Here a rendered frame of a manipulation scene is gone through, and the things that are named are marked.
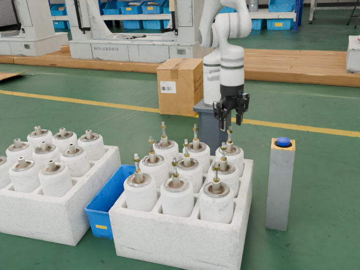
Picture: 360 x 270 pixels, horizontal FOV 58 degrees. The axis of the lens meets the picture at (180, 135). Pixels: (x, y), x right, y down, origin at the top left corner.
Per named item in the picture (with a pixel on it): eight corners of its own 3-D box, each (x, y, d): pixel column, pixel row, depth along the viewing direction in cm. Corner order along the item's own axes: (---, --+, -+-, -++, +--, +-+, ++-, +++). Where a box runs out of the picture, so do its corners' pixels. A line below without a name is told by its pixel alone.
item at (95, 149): (92, 169, 140) (85, 132, 132) (113, 171, 138) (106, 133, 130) (81, 181, 132) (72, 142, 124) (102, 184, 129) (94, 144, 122)
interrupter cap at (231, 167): (240, 169, 101) (240, 166, 100) (224, 178, 96) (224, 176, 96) (222, 160, 106) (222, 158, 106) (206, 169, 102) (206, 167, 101)
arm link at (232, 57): (216, 69, 96) (245, 68, 96) (215, 15, 89) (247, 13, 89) (214, 64, 102) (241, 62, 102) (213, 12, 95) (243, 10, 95)
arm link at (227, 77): (227, 75, 109) (227, 56, 106) (250, 82, 100) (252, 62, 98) (205, 80, 105) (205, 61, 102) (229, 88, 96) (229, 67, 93)
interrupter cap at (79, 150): (69, 147, 121) (69, 145, 121) (87, 148, 119) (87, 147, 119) (58, 157, 115) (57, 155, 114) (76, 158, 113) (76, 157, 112)
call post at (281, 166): (265, 215, 118) (271, 139, 104) (286, 218, 116) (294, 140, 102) (264, 228, 112) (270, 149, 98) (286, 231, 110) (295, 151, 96)
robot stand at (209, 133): (206, 154, 161) (204, 96, 148) (234, 158, 155) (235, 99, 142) (195, 168, 149) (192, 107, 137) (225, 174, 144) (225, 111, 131)
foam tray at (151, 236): (158, 187, 138) (154, 149, 130) (251, 199, 127) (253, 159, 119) (116, 255, 104) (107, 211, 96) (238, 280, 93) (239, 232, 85)
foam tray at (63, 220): (49, 173, 153) (39, 139, 145) (124, 182, 142) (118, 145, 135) (-17, 229, 119) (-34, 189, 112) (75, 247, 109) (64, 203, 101)
